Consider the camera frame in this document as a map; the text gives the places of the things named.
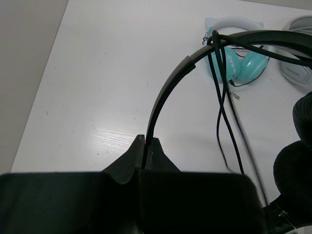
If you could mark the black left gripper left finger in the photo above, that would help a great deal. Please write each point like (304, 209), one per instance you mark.
(102, 202)

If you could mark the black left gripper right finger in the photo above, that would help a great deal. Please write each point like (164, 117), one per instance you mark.
(175, 202)

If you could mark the black on-ear headphones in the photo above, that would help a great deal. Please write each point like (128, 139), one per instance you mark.
(292, 168)

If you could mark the teal cat-ear headphones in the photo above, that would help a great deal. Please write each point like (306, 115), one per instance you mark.
(253, 64)

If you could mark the white grey gaming headset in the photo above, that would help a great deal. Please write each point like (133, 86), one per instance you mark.
(296, 74)

